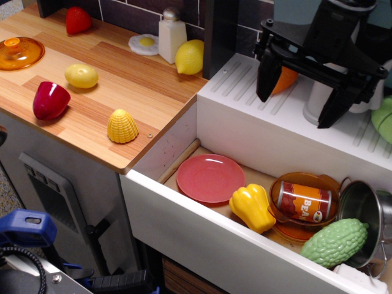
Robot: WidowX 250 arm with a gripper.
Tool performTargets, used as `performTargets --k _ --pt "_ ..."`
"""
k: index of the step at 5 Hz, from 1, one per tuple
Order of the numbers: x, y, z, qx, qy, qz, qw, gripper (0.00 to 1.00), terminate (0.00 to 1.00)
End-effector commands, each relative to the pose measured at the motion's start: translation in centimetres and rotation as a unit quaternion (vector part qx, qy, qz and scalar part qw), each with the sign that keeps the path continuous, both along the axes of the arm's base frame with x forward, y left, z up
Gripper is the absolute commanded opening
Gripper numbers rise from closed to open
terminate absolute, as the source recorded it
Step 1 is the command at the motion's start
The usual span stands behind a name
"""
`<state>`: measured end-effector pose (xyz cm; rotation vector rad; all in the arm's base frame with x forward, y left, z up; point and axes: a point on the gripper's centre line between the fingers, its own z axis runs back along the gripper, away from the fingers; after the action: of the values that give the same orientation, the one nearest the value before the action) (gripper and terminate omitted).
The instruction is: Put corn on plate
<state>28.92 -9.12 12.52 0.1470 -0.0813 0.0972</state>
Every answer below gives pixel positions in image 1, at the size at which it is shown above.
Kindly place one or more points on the grey toy faucet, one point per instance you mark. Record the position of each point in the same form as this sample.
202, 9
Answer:
320, 94

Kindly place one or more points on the yellow toy bell pepper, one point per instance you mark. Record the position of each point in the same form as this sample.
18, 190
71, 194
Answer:
251, 205

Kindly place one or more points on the yellow toy lemon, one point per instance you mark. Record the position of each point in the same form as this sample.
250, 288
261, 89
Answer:
189, 57

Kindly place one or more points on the grey toy oven door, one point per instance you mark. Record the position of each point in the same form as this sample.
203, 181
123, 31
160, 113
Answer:
57, 197

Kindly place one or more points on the green toy vegetable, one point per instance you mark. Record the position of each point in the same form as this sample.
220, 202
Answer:
381, 119

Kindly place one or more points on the orange glass pot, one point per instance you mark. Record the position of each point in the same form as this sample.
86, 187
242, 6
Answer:
293, 229

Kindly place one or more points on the toy fried egg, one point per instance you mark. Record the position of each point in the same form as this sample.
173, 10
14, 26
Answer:
145, 45

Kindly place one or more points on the red toy strawberry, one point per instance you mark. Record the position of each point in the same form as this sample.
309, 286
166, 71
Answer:
77, 20

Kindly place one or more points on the orange toy carrot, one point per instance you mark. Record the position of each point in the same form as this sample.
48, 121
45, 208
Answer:
286, 79

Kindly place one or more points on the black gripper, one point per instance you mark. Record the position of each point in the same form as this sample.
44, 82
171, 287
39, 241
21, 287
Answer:
322, 50

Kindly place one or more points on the yellow toy potato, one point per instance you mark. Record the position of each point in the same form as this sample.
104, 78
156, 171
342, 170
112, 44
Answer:
81, 76

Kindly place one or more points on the red toy pepper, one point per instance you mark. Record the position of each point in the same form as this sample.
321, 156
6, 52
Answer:
50, 101

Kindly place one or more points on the white salt shaker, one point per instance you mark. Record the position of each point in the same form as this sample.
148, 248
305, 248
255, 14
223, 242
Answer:
172, 34

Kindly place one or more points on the toy beans can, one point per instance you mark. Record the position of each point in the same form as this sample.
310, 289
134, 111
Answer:
304, 203

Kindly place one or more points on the pink plate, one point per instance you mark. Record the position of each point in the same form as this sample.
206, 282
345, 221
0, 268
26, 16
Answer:
210, 178

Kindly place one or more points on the yellow toy corn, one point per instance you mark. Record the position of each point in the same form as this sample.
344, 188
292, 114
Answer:
121, 127

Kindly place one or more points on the white toy sink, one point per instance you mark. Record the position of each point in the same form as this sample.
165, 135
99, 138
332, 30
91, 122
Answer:
272, 137

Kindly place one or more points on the orange glass lid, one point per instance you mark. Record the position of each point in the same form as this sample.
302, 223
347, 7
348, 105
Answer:
19, 53

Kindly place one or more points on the stainless steel pot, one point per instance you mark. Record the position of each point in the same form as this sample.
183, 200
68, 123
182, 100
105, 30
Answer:
370, 206

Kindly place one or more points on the wooden toy countertop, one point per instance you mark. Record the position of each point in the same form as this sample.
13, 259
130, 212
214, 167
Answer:
148, 88

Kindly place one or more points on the green toy bitter gourd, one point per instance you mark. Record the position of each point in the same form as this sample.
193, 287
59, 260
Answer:
336, 243

